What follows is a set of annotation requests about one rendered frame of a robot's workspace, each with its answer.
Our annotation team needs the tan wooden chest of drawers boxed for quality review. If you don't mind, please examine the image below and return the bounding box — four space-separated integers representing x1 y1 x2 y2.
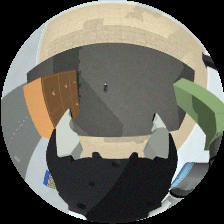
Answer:
23 70 78 139

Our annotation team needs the brown wooden drawer front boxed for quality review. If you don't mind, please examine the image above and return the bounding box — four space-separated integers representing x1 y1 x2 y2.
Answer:
71 92 80 116
58 73 70 102
42 75 61 114
69 71 77 95
50 106 64 128
62 98 75 121

